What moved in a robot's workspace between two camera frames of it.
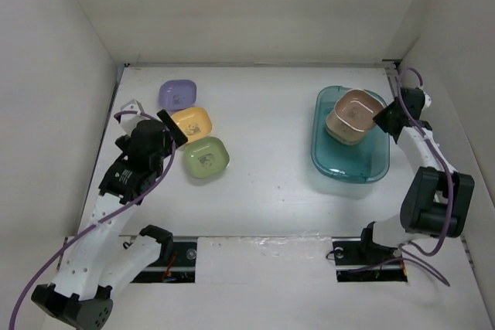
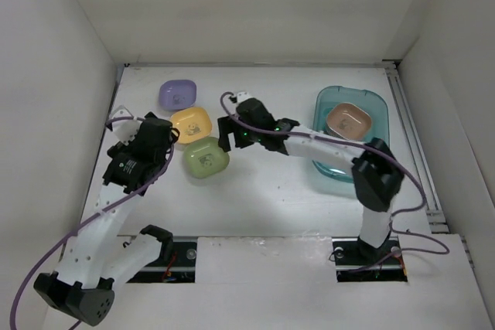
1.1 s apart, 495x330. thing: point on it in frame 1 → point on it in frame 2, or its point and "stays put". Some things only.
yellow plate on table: x=194 y=122 stays put
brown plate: x=356 y=109 → x=348 y=121
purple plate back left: x=177 y=94 stays put
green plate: x=206 y=158 stays put
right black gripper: x=379 y=118 → x=227 y=126
